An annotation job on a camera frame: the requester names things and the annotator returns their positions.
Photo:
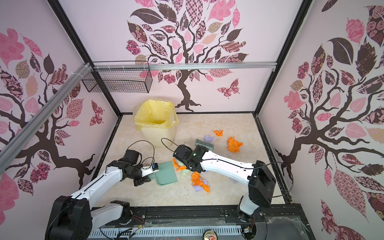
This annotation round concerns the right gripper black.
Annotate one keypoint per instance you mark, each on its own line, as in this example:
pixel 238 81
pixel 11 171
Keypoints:
pixel 197 147

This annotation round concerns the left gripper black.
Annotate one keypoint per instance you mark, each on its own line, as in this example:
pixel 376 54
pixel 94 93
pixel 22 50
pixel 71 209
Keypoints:
pixel 142 180

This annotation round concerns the orange green paper scrap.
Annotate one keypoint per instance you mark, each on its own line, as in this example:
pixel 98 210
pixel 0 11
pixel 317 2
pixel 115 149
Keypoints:
pixel 179 167

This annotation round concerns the green hand brush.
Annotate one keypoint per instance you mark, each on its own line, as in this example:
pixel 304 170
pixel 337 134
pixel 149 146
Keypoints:
pixel 204 144

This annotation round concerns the purple paper scrap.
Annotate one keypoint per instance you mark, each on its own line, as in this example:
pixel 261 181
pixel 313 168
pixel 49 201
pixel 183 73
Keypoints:
pixel 208 139

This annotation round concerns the orange purple paper pile front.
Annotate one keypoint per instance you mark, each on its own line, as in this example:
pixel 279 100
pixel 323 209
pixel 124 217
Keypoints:
pixel 199 184

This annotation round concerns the green plastic dustpan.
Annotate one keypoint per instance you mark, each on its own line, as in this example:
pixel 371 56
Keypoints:
pixel 166 174

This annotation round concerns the large orange paper scrap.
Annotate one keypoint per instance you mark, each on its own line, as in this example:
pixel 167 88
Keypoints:
pixel 233 145

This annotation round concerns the purple green scrap near right arm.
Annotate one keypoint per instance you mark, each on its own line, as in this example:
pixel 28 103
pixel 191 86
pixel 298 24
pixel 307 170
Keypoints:
pixel 233 180

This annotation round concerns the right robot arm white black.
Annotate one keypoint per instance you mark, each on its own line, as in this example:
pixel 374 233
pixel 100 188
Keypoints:
pixel 257 177

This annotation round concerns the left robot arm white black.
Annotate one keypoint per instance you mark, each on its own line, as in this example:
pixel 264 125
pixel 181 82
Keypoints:
pixel 74 217

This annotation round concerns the cream trash bin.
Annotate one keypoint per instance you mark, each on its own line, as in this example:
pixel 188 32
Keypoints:
pixel 154 136

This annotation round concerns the yellow bin liner bag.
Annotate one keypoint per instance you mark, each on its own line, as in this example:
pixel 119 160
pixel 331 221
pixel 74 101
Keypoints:
pixel 155 113

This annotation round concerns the metal can top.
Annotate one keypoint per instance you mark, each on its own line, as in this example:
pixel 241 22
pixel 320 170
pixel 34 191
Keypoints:
pixel 210 235

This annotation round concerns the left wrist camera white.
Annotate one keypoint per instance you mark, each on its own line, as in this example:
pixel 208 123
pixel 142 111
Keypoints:
pixel 154 168

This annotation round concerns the white slotted cable duct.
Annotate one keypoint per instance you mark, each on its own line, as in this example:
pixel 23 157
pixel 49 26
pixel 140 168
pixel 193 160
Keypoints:
pixel 166 233

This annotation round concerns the black wire basket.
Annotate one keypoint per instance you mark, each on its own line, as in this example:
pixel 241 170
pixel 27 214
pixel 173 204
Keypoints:
pixel 119 77

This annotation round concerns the aluminium rail back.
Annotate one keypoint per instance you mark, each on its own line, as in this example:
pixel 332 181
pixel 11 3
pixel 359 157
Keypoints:
pixel 198 66

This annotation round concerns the aluminium rail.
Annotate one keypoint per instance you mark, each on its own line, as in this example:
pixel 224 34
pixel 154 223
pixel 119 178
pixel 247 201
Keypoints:
pixel 11 150
pixel 198 66

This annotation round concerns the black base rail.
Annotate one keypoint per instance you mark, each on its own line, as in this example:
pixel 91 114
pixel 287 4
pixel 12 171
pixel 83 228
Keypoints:
pixel 279 222

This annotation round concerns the aluminium rail left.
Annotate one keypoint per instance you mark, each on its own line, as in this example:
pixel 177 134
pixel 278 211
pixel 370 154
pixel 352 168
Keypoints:
pixel 11 150

